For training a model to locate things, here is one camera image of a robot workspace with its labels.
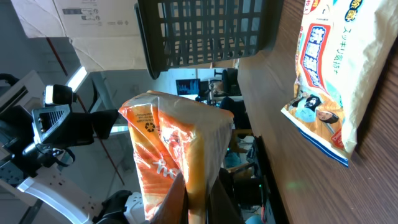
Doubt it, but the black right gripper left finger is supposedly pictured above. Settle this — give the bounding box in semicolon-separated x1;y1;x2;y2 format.
149;173;188;224

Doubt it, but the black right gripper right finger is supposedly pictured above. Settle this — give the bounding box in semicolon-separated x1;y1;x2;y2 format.
206;168;245;224

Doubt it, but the small orange packet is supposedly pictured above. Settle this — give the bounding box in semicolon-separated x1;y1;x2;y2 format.
119;91;234;223

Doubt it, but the gold blue wipes packet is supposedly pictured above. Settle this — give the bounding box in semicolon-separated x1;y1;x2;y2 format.
282;0;397;166

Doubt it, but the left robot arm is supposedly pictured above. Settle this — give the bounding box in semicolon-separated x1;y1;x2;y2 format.
1;68;145;223

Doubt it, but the black computer monitor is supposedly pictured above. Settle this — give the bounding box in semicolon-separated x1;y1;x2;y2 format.
176;79;200;96

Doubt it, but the grey plastic shopping basket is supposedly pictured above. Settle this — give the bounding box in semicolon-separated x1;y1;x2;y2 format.
134;0;284;80

